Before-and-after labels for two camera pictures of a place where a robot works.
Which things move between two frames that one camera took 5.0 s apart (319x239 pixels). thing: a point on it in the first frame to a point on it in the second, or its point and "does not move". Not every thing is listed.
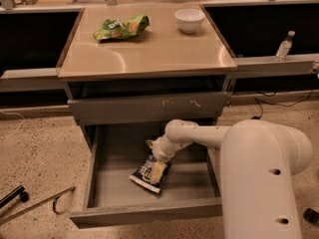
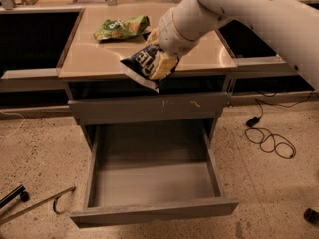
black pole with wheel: (19, 191) does not move
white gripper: (159, 154) to (166, 34)
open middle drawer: (191, 189) does not move
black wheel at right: (311, 215) does not move
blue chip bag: (143, 175) to (140, 63)
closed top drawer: (121, 110) does not move
